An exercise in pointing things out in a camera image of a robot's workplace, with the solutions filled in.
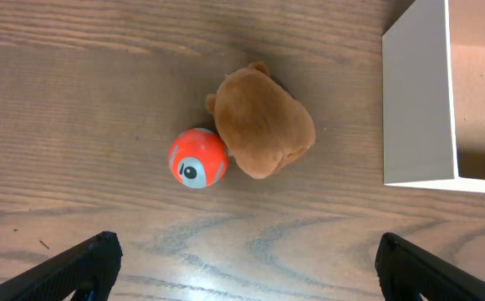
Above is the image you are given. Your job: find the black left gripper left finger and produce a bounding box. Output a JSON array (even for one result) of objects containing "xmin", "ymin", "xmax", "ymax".
[{"xmin": 0, "ymin": 231, "xmax": 123, "ymax": 301}]

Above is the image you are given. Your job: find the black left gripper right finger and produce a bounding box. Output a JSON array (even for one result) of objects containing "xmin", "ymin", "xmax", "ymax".
[{"xmin": 375, "ymin": 232, "xmax": 485, "ymax": 301}]

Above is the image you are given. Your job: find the orange ball with eye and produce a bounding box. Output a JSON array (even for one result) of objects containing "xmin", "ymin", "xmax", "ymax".
[{"xmin": 168, "ymin": 128, "xmax": 229, "ymax": 189}]

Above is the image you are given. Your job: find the brown plush toy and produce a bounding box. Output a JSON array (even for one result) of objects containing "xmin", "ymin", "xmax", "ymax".
[{"xmin": 205, "ymin": 62, "xmax": 316, "ymax": 179}]

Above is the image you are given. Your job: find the white cardboard box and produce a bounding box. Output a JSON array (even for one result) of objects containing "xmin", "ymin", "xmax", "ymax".
[{"xmin": 382, "ymin": 0, "xmax": 485, "ymax": 193}]

